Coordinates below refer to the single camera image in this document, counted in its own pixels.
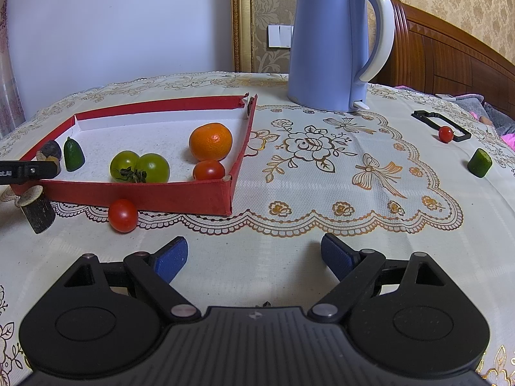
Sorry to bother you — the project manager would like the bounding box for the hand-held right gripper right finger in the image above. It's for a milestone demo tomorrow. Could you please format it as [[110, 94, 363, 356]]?
[[308, 233, 447, 323]]

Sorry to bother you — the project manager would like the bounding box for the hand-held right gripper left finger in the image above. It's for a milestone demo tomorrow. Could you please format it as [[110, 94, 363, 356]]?
[[64, 236, 201, 323]]

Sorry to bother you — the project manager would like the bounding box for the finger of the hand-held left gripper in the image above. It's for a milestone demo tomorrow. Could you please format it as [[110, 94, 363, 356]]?
[[0, 161, 61, 186]]

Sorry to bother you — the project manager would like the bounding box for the brown round fruit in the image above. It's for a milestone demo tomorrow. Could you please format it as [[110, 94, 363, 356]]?
[[40, 140, 62, 161]]

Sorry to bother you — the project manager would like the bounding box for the short dark sugarcane piece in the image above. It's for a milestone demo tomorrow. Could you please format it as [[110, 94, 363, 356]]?
[[17, 186, 56, 234]]

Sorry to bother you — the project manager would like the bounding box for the green cucumber piece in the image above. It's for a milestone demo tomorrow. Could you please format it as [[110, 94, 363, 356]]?
[[467, 148, 493, 178], [63, 137, 85, 172]]

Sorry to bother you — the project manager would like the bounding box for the green tomato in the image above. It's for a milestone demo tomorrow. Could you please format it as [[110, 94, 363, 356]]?
[[137, 153, 171, 183], [110, 151, 139, 182]]

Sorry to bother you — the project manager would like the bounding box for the red shallow cardboard box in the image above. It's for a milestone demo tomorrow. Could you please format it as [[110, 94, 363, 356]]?
[[9, 93, 258, 216]]

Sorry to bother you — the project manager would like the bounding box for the orange mandarin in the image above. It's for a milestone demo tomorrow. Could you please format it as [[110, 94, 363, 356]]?
[[188, 123, 234, 162]]

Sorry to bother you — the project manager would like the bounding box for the pink patterned curtain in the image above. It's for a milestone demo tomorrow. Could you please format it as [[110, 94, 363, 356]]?
[[0, 0, 27, 137]]

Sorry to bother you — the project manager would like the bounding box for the grey cloth pile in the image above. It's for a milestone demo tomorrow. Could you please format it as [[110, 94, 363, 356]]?
[[436, 93, 515, 133]]

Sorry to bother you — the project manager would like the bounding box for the blue electric kettle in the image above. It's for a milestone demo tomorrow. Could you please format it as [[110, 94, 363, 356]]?
[[286, 0, 396, 112]]

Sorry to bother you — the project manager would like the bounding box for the brown wooden headboard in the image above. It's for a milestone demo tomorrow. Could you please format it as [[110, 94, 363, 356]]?
[[376, 0, 515, 119]]

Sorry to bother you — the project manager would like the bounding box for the black rectangular frame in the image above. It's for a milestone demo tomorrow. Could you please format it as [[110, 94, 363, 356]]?
[[411, 110, 472, 142]]

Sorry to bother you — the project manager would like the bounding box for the white wall switch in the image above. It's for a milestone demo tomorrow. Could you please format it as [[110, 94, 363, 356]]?
[[267, 24, 294, 48]]

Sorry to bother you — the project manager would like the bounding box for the gold ornate wall frame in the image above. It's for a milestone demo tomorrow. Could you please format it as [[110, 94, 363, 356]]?
[[230, 0, 334, 73]]

